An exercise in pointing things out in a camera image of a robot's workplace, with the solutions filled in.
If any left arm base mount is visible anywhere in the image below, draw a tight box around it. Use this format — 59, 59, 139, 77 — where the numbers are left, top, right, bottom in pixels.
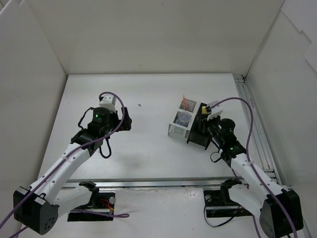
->
67, 181, 115, 222

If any aluminium rail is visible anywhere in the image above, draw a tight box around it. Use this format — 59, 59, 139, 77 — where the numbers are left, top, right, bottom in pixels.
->
61, 176, 251, 190
234, 74, 310, 238

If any aluminium right rail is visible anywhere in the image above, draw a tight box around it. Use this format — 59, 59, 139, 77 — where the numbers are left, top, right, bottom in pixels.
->
234, 74, 310, 238

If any purple cable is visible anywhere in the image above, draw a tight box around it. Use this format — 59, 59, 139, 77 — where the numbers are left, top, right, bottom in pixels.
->
205, 97, 298, 238
0, 92, 130, 238

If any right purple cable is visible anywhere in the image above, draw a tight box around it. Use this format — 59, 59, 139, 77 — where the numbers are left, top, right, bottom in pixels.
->
205, 97, 298, 238

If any aluminium front rail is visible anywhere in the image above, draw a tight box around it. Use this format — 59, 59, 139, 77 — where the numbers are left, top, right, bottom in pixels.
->
61, 176, 251, 190

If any yellow highlighter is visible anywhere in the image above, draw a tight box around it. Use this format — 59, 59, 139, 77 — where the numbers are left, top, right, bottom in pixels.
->
201, 106, 208, 115

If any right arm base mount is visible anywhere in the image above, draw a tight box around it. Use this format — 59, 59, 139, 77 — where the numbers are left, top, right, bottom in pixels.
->
203, 178, 252, 228

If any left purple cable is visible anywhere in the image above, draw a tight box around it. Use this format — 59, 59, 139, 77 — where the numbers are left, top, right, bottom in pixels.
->
0, 92, 130, 238

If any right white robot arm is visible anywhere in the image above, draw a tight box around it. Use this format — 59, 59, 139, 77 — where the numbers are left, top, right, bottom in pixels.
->
193, 114, 304, 238

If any black slotted pen holder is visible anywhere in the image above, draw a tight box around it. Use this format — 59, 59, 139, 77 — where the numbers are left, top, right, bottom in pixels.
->
186, 103, 208, 150

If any white slotted pen holder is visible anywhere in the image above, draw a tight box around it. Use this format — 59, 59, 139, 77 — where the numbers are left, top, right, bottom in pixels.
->
167, 97, 198, 139

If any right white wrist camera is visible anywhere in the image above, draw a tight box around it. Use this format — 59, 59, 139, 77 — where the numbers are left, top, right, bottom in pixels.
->
205, 101, 223, 121

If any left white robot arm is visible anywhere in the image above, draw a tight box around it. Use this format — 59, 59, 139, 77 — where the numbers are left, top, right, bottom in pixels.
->
13, 107, 132, 235

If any small clear glitter jar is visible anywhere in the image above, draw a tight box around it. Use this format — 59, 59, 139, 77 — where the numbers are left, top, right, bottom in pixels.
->
178, 112, 191, 126

